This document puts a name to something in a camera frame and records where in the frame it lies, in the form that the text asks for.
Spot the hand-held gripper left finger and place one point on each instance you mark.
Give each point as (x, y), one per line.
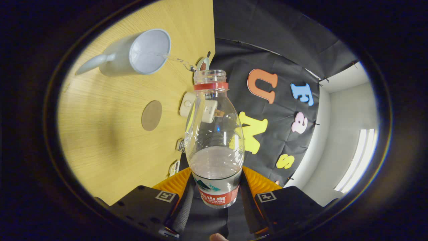
(184, 214)

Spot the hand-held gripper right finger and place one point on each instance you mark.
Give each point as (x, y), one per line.
(248, 202)

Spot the clear plastic juice bottle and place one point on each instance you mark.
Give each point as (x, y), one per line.
(214, 140)

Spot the round brown coaster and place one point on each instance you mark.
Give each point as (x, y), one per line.
(151, 115)

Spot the white cup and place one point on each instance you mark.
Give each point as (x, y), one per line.
(147, 52)

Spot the white divided tray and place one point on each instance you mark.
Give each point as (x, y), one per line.
(174, 168)

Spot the brown bread slice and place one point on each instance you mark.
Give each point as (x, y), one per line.
(219, 113)

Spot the wooden table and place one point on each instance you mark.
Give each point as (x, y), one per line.
(110, 140)

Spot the white toaster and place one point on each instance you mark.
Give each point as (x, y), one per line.
(185, 103)

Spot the large ceiling light panel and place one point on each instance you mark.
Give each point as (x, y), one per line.
(359, 157)

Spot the brown food pieces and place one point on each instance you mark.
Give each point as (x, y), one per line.
(203, 66)

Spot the pale green plate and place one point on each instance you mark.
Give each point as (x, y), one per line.
(203, 60)

